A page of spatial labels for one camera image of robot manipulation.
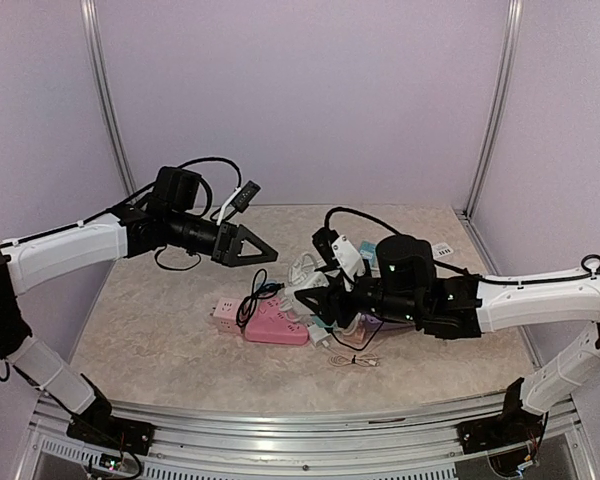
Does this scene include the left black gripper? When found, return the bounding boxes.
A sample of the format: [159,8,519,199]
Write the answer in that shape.
[166,209,278,266]

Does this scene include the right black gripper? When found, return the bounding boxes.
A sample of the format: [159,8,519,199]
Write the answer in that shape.
[294,265,423,329]

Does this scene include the pink triangular power socket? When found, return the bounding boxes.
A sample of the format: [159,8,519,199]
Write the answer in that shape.
[244,297,309,346]

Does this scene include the pink cube socket adapter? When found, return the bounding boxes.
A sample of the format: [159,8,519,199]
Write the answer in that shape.
[211,297,241,335]

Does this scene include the white cartoon charger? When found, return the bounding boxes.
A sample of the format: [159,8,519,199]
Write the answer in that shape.
[298,271,329,292]

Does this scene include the small pink charger plug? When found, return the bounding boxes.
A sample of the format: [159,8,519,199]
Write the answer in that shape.
[341,323,367,345]

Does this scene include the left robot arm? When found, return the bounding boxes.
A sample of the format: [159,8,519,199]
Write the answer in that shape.
[0,161,278,445]

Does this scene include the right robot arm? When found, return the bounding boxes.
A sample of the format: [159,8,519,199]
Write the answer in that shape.
[294,234,600,444]

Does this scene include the purple power strip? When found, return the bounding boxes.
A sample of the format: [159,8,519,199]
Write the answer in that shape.
[363,314,415,332]

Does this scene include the teal power strip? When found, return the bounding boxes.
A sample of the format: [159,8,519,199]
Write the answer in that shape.
[359,241,377,268]

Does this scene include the white power strip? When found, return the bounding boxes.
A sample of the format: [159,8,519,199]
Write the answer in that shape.
[432,242,454,259]

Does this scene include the white power cord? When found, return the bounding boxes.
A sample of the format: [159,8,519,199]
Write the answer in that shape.
[279,252,331,316]

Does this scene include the black usb cable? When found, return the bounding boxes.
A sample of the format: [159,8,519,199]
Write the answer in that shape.
[235,268,284,331]

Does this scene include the thin black cable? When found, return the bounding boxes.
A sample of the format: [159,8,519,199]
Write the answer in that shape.
[329,314,386,354]

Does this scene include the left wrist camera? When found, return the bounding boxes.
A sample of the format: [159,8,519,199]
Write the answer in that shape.
[215,180,261,225]

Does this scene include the aluminium front rail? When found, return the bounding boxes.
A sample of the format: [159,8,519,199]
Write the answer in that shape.
[8,394,600,479]

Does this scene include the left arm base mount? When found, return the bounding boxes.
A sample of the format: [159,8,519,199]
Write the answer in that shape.
[67,417,156,456]

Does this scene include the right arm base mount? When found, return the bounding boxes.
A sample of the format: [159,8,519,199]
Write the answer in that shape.
[456,416,544,455]

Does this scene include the left aluminium post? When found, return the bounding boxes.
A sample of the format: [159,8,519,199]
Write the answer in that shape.
[79,0,137,195]

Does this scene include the aluminium post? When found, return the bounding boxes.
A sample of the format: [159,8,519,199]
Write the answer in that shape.
[79,0,137,195]
[462,0,524,223]

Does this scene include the right aluminium post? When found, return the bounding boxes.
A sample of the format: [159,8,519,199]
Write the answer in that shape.
[462,0,524,223]

